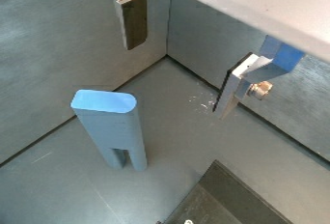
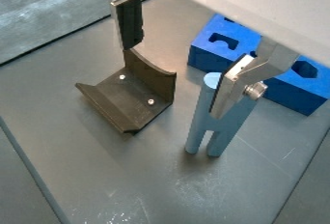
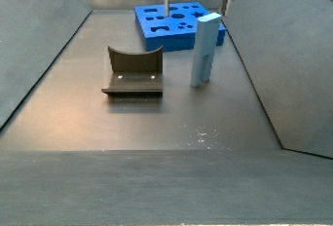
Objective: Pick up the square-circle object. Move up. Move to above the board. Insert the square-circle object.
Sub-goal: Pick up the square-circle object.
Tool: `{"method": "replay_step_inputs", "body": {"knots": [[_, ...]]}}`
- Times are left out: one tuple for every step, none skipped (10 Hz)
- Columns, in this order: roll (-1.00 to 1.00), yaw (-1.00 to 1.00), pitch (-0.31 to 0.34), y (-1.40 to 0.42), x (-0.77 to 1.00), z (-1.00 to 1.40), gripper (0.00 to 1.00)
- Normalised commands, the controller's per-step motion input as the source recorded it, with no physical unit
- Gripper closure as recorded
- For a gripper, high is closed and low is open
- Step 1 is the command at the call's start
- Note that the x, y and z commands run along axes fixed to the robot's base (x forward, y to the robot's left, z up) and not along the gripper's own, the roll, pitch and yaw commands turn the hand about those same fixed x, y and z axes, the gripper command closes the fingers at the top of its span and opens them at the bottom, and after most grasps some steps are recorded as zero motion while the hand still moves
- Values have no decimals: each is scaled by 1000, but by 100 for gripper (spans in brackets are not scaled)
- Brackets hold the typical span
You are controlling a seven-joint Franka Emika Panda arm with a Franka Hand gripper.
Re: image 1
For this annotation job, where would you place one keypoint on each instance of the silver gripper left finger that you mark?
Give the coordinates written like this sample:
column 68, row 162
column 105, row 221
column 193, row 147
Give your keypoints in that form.
column 133, row 15

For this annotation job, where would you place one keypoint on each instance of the light blue square-circle peg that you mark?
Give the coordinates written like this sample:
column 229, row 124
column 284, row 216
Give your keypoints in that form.
column 109, row 116

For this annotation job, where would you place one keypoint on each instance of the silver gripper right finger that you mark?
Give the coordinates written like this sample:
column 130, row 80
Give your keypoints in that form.
column 248, row 78

